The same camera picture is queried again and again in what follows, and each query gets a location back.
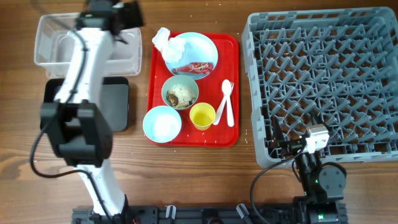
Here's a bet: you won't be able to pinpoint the light blue bowl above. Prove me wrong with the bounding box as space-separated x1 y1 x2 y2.
142 106 182 143

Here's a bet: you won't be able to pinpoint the light blue plate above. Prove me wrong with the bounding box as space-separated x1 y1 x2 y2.
165 32 218 80

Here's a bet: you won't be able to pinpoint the black mounting rail base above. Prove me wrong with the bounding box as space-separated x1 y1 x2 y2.
72 203 348 224

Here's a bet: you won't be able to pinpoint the green bowl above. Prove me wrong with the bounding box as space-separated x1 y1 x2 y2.
161 75 199 110

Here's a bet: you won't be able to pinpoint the clear plastic bin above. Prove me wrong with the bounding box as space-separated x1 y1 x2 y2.
34 15 142 78

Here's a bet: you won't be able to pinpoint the food leftovers with rice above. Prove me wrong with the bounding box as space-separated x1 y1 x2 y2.
166 85 197 110

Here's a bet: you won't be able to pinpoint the black tray bin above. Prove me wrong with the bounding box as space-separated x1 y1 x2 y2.
43 77 129 133

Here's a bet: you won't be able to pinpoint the grey dishwasher rack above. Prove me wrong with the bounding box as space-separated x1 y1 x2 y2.
242 7 397 167

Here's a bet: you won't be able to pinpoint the red serving tray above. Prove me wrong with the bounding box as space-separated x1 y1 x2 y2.
147 33 239 147

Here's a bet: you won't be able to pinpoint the red snack wrapper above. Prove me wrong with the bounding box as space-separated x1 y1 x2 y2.
172 62 213 75

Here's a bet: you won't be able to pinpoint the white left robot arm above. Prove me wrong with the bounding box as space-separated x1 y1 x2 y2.
30 1 144 223

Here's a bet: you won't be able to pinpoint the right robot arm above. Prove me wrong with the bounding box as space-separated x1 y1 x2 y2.
271 111 347 223

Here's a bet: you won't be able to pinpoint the yellow cup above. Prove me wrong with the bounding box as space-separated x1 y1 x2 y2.
189 103 216 131

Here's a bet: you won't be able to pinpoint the white napkin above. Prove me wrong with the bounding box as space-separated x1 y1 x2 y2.
152 27 187 63

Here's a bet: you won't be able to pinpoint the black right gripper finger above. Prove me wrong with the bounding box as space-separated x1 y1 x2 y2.
271 116 284 141
309 111 325 126

